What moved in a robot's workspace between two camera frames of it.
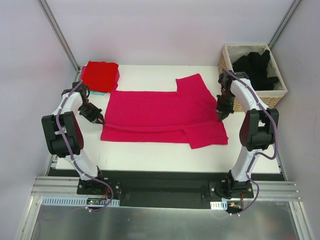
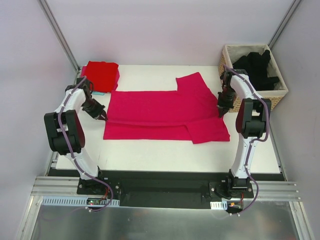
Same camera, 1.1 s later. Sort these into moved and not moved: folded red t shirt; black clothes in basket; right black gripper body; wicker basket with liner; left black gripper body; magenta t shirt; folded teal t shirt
Moved: left black gripper body
Not moved: magenta t shirt; black clothes in basket; folded teal t shirt; wicker basket with liner; right black gripper body; folded red t shirt
